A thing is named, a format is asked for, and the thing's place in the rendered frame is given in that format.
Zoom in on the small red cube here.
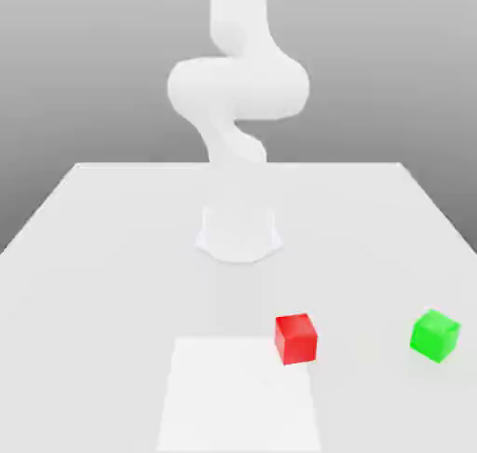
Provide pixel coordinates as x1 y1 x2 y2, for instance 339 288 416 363
274 312 319 366

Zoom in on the small green cube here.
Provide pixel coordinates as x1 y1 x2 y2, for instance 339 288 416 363
409 308 462 364

